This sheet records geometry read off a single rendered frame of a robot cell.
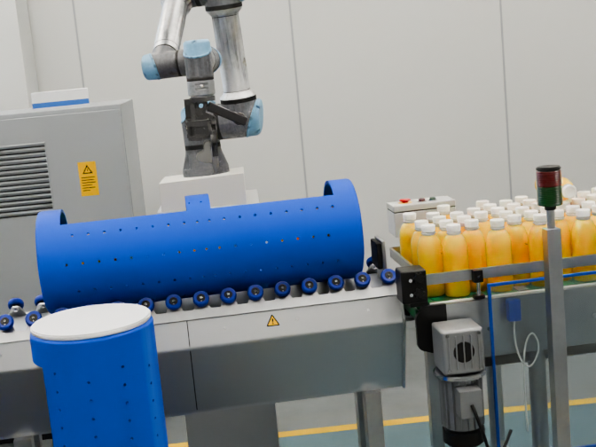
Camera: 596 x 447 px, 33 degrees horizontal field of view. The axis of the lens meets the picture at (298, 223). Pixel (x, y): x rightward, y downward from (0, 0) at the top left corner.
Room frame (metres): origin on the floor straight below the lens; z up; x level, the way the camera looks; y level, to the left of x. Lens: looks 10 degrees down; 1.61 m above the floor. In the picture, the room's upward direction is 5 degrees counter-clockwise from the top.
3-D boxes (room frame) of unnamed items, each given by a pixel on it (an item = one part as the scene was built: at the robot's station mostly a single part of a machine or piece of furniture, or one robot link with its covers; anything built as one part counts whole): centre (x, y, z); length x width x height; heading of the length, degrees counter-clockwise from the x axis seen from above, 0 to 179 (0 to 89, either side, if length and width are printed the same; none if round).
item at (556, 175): (2.55, -0.65, 1.23); 0.06 x 0.06 x 0.04
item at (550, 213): (2.55, -0.65, 1.18); 0.06 x 0.06 x 0.16
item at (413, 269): (2.67, -0.29, 0.95); 0.10 x 0.07 x 0.10; 7
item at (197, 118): (2.80, 0.24, 1.44); 0.09 x 0.08 x 0.12; 97
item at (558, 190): (2.55, -0.65, 1.18); 0.06 x 0.06 x 0.05
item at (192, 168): (3.28, 0.28, 1.29); 0.15 x 0.15 x 0.10
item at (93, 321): (2.30, 0.50, 1.03); 0.28 x 0.28 x 0.01
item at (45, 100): (4.49, 0.99, 1.48); 0.24 x 0.12 x 0.08; 101
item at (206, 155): (2.78, 0.23, 1.34); 0.06 x 0.03 x 0.09; 97
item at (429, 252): (2.76, -0.36, 0.99); 0.07 x 0.07 x 0.19
